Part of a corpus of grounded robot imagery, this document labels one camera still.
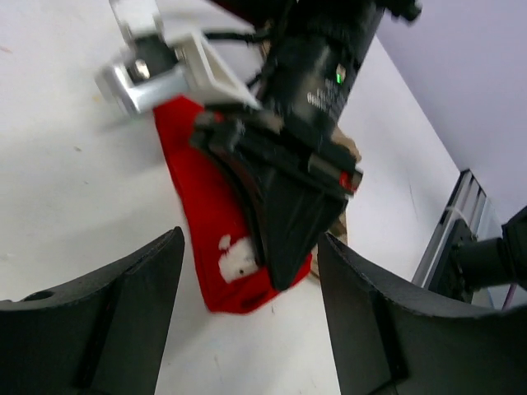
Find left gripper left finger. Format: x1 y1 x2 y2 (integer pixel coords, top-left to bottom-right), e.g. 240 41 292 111
1 228 184 394

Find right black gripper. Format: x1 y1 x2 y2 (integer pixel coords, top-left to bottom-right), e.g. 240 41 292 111
191 1 422 290

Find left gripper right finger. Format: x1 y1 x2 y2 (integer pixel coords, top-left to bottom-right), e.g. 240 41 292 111
318 234 526 394

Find red sock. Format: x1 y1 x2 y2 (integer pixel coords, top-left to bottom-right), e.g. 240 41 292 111
152 95 314 316

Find beige argyle sock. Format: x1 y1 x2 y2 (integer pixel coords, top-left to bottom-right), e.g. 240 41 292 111
308 125 363 281

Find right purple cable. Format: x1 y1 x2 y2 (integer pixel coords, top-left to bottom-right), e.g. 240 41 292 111
500 283 520 312

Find aluminium rail frame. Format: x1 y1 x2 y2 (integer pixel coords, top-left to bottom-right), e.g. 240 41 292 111
412 170 501 304

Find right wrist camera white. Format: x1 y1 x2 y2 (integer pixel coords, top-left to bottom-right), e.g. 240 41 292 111
96 1 266 115

